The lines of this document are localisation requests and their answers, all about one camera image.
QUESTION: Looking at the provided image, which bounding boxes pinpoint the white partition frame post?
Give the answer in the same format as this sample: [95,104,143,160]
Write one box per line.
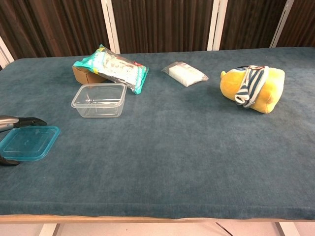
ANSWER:
[100,0,121,54]
[206,0,228,52]
[0,36,15,69]
[269,0,295,49]

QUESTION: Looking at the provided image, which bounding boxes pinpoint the blue table cloth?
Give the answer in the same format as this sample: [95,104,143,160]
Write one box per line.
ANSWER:
[0,46,315,221]

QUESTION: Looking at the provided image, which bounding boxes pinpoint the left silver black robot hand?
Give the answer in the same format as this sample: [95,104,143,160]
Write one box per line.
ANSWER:
[0,115,48,166]

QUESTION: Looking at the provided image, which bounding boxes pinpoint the yellow plush toy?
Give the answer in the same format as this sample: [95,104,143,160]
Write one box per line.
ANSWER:
[220,65,286,114]

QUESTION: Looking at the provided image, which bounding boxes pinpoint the white table leg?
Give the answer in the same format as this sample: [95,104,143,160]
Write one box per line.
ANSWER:
[272,222,290,236]
[39,223,61,236]

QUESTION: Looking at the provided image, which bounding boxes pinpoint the blue white striped cloth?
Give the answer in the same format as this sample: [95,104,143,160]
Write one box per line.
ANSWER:
[234,64,269,109]

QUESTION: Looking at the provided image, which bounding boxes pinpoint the brown cardboard piece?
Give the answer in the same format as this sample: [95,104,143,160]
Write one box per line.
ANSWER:
[71,65,109,86]

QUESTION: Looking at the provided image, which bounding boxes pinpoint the white packet in clear bag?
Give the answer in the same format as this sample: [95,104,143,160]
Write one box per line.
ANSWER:
[161,61,209,88]

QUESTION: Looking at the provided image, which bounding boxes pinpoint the clear plastic food container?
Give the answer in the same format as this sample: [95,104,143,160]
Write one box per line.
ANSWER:
[70,83,127,118]

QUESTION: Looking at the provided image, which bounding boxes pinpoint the teal plastic container lid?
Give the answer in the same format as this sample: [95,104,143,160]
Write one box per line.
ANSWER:
[0,125,61,162]

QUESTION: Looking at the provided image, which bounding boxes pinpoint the teal white snack bag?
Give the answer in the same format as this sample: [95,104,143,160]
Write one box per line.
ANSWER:
[73,44,149,95]

